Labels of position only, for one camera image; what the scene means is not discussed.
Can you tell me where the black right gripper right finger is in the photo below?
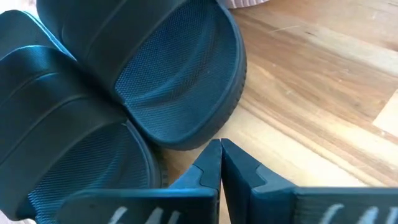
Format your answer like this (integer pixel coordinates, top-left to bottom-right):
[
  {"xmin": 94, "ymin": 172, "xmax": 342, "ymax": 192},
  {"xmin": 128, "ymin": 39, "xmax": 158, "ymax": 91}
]
[{"xmin": 221, "ymin": 138, "xmax": 297, "ymax": 224}]

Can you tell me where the black frame wooden shoe shelf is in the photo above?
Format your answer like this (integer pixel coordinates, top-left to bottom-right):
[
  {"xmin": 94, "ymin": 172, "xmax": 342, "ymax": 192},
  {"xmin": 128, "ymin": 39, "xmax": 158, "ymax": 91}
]
[{"xmin": 155, "ymin": 0, "xmax": 398, "ymax": 224}]

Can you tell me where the pink foam slide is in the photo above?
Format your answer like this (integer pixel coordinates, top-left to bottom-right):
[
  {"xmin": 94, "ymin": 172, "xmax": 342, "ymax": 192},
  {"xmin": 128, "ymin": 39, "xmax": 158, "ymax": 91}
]
[{"xmin": 224, "ymin": 0, "xmax": 271, "ymax": 10}]

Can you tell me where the green foam slide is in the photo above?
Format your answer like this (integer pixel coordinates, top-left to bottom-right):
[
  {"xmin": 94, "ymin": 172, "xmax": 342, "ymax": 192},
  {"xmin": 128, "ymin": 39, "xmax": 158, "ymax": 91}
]
[
  {"xmin": 0, "ymin": 9, "xmax": 170, "ymax": 224},
  {"xmin": 36, "ymin": 0, "xmax": 249, "ymax": 152}
]

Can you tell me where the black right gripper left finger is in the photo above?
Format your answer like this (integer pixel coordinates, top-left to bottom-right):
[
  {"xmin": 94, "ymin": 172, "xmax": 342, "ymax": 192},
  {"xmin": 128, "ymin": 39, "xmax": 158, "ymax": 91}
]
[{"xmin": 169, "ymin": 139, "xmax": 223, "ymax": 191}]

